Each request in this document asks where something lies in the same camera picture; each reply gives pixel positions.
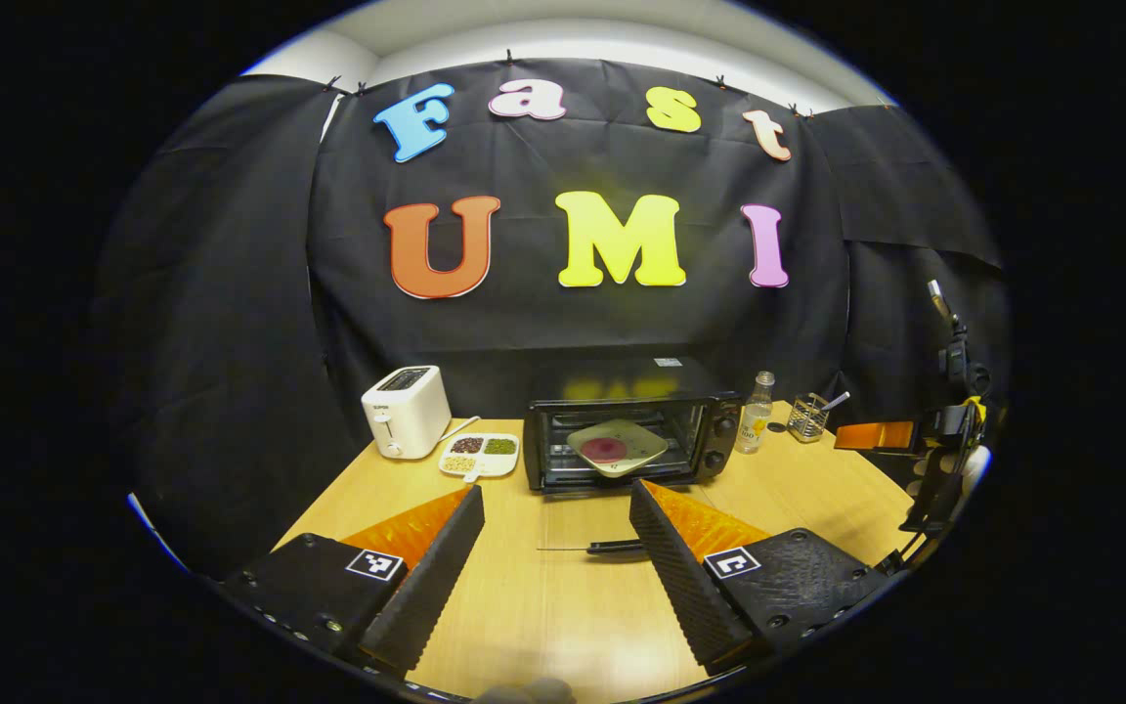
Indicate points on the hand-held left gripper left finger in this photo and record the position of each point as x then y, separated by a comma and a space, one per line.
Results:
426, 592

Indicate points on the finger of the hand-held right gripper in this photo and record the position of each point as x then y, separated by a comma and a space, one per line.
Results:
876, 436

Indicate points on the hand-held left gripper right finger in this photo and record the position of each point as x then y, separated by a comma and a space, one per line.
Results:
685, 587

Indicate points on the white square food plate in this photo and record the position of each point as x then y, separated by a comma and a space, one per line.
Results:
646, 445

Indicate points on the black electric oven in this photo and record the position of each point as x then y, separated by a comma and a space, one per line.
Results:
719, 435

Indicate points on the pink round food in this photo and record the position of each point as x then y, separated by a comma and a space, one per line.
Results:
605, 450

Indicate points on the silver spoon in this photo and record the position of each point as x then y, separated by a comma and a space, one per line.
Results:
837, 400

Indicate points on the clear square holder cup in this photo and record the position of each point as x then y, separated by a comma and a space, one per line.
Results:
805, 420

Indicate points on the clear glass bottle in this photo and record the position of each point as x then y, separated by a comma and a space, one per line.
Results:
754, 420

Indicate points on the white divided snack plate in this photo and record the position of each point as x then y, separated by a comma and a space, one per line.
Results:
480, 460

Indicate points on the white toaster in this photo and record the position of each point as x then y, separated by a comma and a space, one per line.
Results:
407, 411

